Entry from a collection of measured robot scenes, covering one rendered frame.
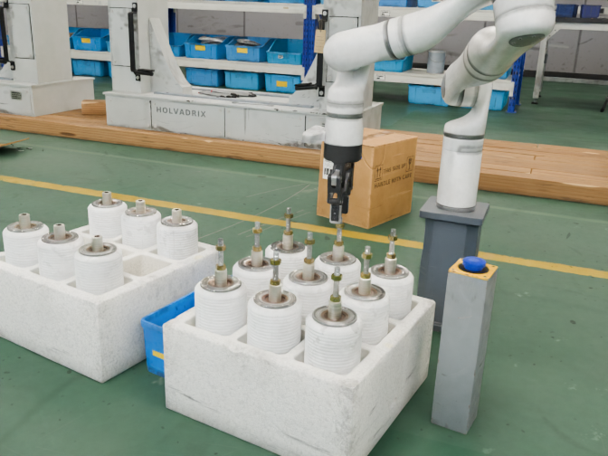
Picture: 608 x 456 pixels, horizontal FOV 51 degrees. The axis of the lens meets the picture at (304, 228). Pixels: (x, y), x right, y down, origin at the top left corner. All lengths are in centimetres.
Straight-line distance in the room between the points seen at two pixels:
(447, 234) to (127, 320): 74
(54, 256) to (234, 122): 207
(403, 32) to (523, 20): 20
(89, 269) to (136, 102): 240
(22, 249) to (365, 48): 86
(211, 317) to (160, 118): 252
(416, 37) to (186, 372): 72
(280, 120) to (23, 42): 169
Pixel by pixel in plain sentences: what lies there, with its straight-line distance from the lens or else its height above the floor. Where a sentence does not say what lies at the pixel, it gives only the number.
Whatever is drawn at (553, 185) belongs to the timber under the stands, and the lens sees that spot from 297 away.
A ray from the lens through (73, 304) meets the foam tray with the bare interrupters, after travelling 138.
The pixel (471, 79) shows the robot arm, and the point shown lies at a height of 62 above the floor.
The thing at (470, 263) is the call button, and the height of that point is 33.
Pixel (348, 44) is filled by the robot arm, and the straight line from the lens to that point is 119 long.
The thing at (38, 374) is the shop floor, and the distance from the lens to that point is 147.
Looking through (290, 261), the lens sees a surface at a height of 24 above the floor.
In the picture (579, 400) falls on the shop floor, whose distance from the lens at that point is 147.
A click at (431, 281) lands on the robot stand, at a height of 12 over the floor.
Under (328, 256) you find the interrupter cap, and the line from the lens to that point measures 133.
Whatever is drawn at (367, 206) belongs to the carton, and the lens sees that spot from 229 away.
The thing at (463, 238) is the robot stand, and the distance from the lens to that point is 154.
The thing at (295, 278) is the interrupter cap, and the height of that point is 25.
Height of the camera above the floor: 73
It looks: 19 degrees down
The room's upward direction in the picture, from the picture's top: 2 degrees clockwise
